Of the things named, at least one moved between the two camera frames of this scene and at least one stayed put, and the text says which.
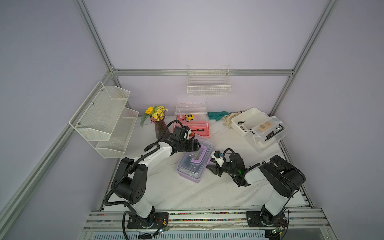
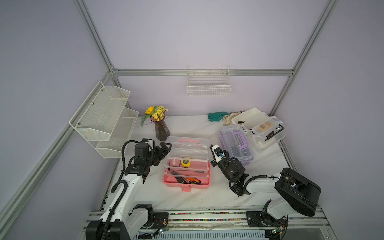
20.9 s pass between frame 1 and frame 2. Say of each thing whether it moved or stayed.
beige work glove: stayed
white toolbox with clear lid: stayed
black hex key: stayed
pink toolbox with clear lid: moved
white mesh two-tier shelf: stayed
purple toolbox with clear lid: moved
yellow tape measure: moved
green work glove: stayed
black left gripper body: moved
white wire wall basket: stayed
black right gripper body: stayed
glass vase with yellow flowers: stayed
